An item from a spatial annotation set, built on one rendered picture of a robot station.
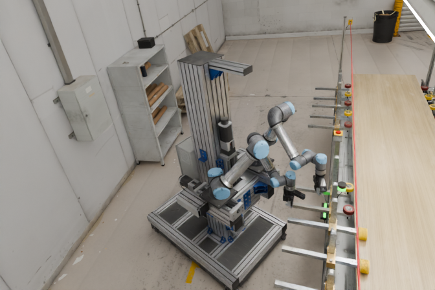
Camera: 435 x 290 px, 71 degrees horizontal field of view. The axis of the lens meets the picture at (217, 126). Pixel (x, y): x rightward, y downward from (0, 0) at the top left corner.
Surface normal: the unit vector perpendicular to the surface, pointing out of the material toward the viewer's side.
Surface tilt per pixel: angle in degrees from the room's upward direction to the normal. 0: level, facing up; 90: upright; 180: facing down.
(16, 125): 90
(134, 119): 90
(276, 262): 0
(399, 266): 0
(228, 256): 0
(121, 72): 90
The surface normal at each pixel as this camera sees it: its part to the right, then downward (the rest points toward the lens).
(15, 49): 0.96, 0.02
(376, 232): -0.11, -0.85
